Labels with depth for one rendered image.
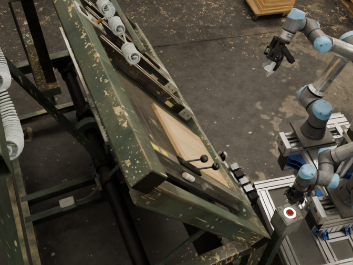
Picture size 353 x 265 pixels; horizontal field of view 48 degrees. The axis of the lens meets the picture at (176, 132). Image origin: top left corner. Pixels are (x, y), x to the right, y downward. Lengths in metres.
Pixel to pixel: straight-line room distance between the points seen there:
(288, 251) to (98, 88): 2.02
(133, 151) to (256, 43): 3.82
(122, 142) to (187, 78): 3.08
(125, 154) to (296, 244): 2.05
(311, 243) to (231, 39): 2.77
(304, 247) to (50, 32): 3.79
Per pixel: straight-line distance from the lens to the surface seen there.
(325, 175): 2.06
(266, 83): 4.47
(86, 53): 1.72
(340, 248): 3.25
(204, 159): 1.76
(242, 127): 3.97
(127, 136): 1.36
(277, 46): 2.12
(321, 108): 2.51
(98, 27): 2.01
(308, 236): 3.21
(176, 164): 1.77
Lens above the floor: 2.95
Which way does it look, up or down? 50 degrees down
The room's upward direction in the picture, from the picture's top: 2 degrees clockwise
